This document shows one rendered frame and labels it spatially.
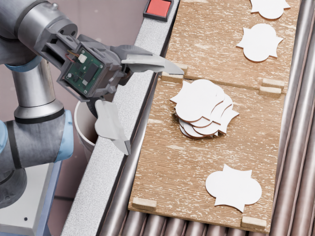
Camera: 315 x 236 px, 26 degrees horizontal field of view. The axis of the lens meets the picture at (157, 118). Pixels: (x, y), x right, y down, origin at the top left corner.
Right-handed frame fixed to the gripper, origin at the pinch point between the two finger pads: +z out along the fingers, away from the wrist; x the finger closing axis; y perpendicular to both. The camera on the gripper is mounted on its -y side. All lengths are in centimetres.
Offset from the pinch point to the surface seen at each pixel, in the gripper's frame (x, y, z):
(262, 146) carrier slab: -14, -80, 4
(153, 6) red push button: -5, -96, -49
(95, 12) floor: -42, -197, -113
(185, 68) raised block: -11, -83, -26
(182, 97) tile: -15, -73, -19
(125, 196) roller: -41, -60, -13
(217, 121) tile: -15, -74, -8
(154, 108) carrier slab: -23, -75, -24
